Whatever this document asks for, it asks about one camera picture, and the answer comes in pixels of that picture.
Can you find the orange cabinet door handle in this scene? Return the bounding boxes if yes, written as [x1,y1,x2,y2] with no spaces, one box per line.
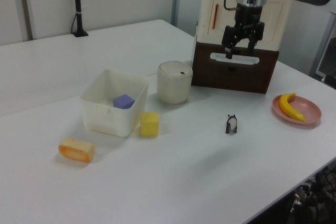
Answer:
[211,4,219,30]

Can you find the black tangled cables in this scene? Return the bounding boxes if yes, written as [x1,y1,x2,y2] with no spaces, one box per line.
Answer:
[287,165,336,224]

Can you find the toy bread slice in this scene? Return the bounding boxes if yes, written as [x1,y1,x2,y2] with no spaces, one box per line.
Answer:
[58,137,96,163]

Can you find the white lidded trash can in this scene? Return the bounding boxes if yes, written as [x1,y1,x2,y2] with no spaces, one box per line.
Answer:
[156,61,194,105]

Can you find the panda toy figure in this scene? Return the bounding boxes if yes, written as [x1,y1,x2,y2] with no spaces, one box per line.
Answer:
[224,113,239,135]

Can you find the yellow cube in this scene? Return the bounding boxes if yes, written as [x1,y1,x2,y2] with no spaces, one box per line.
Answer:
[140,111,160,137]

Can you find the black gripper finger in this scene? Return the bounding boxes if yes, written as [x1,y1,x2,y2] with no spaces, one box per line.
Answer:
[221,25,242,60]
[246,21,266,57]

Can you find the purple cube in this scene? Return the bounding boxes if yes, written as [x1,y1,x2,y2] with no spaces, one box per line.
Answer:
[112,93,136,110]

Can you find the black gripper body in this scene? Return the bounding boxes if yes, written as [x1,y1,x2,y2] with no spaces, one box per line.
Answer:
[234,3,264,30]

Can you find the dark wooden drawer white handle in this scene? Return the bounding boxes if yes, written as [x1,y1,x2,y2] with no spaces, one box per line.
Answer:
[191,41,280,94]

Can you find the yellow banana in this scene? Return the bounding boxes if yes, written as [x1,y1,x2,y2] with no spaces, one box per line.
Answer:
[278,92,307,123]

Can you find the white plastic container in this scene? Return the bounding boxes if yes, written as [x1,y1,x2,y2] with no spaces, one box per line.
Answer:
[79,69,150,137]

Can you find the pink plate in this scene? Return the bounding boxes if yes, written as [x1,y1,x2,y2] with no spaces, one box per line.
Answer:
[271,94,322,130]

